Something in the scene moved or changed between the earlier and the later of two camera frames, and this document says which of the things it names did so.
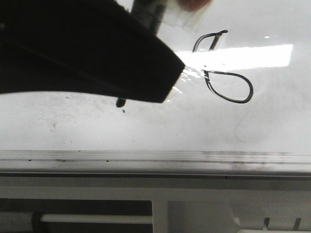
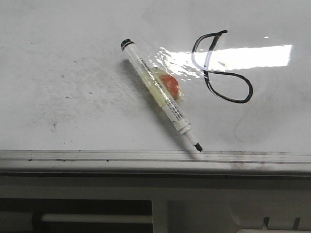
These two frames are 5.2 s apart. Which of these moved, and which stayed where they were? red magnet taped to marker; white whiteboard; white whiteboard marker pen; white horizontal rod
Moved: red magnet taped to marker; white whiteboard marker pen
Stayed: white horizontal rod; white whiteboard
